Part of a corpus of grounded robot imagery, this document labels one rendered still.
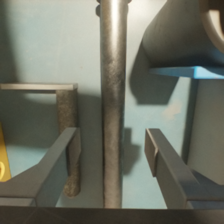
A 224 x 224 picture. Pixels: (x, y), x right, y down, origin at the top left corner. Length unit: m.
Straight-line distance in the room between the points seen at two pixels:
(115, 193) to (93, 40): 0.25
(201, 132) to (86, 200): 0.24
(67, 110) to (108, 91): 0.07
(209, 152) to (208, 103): 0.07
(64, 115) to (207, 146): 0.21
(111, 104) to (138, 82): 0.06
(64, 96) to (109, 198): 0.18
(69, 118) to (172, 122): 0.17
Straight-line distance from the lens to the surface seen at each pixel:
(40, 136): 0.31
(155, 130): 0.16
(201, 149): 0.28
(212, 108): 0.25
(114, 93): 0.22
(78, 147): 0.16
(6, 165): 0.36
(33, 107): 0.30
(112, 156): 0.25
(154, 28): 0.19
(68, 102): 0.24
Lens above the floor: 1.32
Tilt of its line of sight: 75 degrees down
